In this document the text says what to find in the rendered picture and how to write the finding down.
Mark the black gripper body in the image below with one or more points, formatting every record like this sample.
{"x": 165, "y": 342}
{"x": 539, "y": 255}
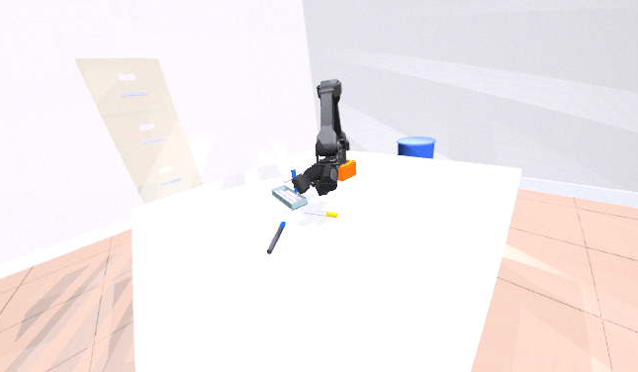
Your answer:
{"x": 302, "y": 182}

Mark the blue stylus with grey tip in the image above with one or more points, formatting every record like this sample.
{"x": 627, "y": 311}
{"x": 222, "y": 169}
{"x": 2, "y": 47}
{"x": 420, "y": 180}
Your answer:
{"x": 293, "y": 171}

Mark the white keyboard with letter keys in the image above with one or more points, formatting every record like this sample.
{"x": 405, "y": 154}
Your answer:
{"x": 289, "y": 197}

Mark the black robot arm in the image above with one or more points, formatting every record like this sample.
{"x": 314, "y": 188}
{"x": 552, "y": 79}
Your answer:
{"x": 331, "y": 139}

